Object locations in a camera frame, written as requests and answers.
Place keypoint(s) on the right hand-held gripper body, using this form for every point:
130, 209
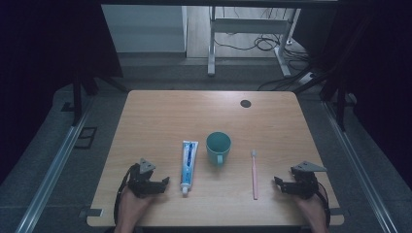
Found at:
304, 183

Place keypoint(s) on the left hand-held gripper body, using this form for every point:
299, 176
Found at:
142, 183

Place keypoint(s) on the pink toothbrush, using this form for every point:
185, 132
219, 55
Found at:
255, 178

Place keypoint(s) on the blue white toothpaste tube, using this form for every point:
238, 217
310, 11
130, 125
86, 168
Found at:
188, 166

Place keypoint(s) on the teal cup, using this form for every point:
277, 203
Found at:
218, 147

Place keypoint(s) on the person's left hand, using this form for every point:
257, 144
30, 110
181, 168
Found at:
131, 207

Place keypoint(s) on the person's right hand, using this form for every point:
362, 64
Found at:
311, 210

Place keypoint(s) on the dark round table grommet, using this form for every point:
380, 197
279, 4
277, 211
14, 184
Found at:
245, 103

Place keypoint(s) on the black metal stand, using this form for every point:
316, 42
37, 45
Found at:
340, 103
77, 100

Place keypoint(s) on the white power strip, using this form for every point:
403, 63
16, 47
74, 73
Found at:
307, 77

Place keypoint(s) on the dark curtain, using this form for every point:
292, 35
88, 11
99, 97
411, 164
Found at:
379, 64
42, 48

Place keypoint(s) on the white cabinet panel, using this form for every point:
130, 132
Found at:
142, 29

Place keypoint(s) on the metal floor rail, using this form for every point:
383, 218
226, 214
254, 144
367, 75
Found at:
356, 168
55, 168

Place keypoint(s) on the white desk frame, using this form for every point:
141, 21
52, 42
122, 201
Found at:
212, 42

